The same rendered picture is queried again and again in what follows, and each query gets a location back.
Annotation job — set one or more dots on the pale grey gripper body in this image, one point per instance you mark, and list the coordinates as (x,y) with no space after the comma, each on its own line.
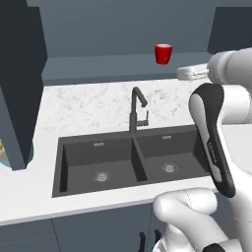
(193,73)

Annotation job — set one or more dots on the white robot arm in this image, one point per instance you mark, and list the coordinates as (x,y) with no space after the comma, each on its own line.
(203,223)

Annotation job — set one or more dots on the blue-grey base cabinet door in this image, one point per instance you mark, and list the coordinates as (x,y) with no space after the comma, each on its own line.
(156,226)
(98,229)
(26,236)

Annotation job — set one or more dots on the dark blue open cabinet door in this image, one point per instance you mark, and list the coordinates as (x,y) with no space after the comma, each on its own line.
(18,82)

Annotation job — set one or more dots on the red cup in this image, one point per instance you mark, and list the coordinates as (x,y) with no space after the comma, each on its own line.
(163,54)

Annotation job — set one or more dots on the dark grey tap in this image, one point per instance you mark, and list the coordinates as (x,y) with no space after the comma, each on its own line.
(133,114)

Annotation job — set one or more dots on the dark grey double sink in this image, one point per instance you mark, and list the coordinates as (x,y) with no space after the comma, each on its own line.
(108,164)

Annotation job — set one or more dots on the teal bowl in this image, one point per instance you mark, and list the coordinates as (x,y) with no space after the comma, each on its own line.
(3,161)

